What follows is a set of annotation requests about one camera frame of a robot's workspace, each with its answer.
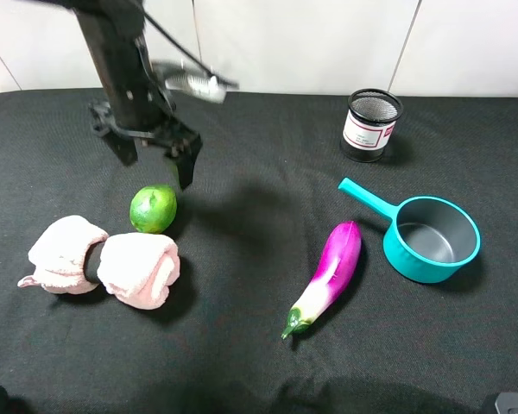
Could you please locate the pink rolled towel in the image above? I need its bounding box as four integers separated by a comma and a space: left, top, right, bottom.
17, 215, 180, 310

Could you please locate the purple toy eggplant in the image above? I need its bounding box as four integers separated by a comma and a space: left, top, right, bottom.
281, 221, 362, 339

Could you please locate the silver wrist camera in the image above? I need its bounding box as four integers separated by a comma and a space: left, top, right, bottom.
151, 60, 239, 104

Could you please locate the grey base corner right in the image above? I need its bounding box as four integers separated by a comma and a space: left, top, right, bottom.
494, 392, 518, 414

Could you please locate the teal saucepan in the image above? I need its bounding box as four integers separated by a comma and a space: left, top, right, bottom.
338, 178, 481, 284

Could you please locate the black table cloth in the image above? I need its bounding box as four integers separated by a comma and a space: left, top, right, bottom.
0, 90, 518, 413

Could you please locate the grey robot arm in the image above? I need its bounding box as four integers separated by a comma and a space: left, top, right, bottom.
59, 1, 202, 189

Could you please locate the black mesh pen cup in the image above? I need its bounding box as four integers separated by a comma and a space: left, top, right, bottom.
340, 88, 404, 163

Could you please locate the green lime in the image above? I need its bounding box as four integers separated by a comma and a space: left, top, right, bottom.
129, 185, 178, 234

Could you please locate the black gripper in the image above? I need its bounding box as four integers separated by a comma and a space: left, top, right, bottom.
90, 38, 202, 190

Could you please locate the black cable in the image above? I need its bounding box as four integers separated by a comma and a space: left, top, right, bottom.
140, 0, 241, 87

